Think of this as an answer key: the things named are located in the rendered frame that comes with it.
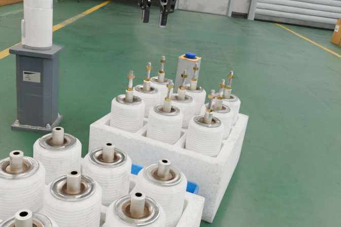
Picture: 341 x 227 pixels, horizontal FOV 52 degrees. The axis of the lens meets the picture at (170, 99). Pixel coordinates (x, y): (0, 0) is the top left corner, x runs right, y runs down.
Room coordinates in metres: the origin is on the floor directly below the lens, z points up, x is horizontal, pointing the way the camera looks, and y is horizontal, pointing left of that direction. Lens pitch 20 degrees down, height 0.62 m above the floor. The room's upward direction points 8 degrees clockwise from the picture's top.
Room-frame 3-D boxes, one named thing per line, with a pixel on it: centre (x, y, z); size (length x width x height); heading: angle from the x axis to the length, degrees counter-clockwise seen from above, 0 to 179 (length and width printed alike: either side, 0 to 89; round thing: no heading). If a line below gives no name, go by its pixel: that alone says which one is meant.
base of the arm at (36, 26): (1.20, 0.49, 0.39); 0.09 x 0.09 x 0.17; 2
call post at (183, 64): (1.31, -0.05, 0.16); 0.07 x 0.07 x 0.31; 72
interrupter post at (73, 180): (0.50, 0.14, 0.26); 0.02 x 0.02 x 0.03
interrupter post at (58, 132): (0.64, 0.22, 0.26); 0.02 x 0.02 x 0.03
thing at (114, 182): (0.61, 0.11, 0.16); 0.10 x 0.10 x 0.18
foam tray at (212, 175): (1.01, -0.03, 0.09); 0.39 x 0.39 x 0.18; 72
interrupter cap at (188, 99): (1.01, -0.03, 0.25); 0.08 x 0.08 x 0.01
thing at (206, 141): (0.86, -0.11, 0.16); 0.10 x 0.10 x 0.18
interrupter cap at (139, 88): (1.05, 0.08, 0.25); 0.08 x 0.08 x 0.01
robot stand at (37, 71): (1.20, 0.49, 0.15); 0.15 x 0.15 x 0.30; 2
